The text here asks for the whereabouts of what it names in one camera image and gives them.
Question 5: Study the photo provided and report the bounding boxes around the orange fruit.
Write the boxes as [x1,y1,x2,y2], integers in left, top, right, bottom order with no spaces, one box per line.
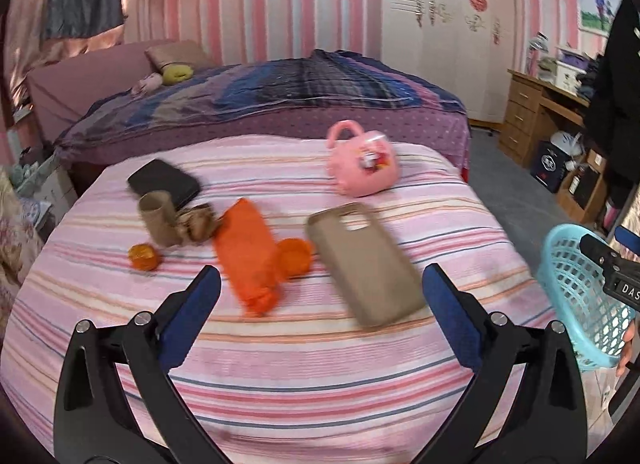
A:
[128,243,162,271]
[277,238,313,277]

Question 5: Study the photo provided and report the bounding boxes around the purple covered headboard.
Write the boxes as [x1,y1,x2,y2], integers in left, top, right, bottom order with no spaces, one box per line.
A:
[25,38,176,129]

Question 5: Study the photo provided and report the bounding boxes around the light blue plastic basket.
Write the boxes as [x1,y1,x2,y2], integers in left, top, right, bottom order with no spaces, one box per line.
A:
[537,224,638,372]

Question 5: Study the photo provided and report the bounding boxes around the pink mug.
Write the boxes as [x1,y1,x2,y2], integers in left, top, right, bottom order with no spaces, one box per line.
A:
[326,120,401,196]

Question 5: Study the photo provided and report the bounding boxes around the cardboard box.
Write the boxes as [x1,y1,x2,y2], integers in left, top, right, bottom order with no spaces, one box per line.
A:
[556,151,608,225]

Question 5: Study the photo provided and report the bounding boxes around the brown phone case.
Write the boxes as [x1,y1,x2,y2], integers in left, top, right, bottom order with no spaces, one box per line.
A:
[306,202,428,329]

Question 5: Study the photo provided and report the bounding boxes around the person's right hand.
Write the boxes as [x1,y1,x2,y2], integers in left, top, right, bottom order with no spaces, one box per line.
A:
[616,321,640,377]

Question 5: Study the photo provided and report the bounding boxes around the white wardrobe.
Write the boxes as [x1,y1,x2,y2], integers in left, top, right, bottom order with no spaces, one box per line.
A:
[380,0,516,125]

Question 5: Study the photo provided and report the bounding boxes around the cardboard tube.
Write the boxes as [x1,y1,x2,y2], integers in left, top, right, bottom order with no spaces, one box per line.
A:
[138,190,183,248]

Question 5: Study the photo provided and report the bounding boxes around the bed with purple quilt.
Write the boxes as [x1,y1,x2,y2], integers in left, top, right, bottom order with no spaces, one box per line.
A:
[55,48,468,145]

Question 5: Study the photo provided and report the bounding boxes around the black phone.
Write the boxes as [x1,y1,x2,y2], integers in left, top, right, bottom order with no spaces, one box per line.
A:
[127,160,201,207]

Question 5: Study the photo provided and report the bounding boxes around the brown pillow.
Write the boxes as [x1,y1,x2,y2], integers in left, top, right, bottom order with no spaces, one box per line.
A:
[145,40,213,72]

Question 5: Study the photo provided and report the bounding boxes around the beige floral curtain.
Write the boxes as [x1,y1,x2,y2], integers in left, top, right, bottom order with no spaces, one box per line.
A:
[0,169,46,295]

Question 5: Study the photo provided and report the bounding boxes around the black coat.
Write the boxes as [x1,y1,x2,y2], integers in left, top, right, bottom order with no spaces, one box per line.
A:
[585,0,640,209]

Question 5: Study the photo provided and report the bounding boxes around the small wall photo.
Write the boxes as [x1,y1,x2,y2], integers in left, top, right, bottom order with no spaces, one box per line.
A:
[577,0,621,34]

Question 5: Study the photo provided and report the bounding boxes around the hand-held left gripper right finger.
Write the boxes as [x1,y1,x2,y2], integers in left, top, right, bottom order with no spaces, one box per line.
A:
[404,264,588,464]

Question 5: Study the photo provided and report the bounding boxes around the purple dotted bed sheet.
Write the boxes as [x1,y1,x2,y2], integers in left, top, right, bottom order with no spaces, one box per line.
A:
[60,104,473,179]

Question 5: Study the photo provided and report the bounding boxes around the desk lamp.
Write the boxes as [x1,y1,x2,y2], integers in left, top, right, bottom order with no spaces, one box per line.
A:
[525,34,551,74]

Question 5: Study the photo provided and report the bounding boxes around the brown paper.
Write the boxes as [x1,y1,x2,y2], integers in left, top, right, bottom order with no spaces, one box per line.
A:
[175,203,223,245]

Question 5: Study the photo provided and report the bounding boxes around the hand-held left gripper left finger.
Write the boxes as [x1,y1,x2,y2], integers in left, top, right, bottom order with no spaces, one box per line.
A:
[54,265,236,464]

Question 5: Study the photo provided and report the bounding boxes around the pink striped tablecloth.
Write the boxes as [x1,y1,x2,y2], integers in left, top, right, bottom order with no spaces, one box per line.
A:
[0,134,566,464]

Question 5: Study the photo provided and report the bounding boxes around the pink cloth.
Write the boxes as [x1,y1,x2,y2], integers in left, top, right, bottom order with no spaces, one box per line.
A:
[131,72,165,94]

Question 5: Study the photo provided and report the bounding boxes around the dark paper bag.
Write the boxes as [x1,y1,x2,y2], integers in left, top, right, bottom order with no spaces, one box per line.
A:
[530,140,566,193]

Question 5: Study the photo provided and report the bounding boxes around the wooden desk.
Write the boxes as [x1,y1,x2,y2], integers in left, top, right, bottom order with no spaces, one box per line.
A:
[498,68,591,167]

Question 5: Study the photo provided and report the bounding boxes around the orange plastic bag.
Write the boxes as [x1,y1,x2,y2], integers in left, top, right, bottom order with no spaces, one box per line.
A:
[212,198,286,317]

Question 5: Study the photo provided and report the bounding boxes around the white storage box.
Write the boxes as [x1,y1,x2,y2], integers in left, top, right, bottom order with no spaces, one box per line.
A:
[555,61,586,94]

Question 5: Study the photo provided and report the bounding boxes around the yellow cloth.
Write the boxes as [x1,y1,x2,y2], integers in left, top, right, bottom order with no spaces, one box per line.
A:
[162,62,195,85]

